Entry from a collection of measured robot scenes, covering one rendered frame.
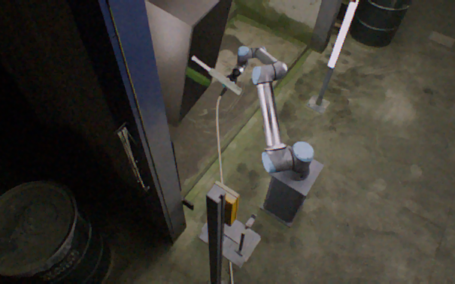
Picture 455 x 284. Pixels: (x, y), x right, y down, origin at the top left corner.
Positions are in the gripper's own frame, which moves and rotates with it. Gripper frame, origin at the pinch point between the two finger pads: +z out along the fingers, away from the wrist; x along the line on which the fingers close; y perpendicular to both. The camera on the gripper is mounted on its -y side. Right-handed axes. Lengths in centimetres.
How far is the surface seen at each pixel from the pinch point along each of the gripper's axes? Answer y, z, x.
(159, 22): -55, 36, 58
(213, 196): -95, 124, -18
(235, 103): 76, -49, -20
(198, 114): 87, -16, 5
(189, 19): -70, 33, 42
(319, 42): 43, -178, -63
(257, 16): 78, -190, 19
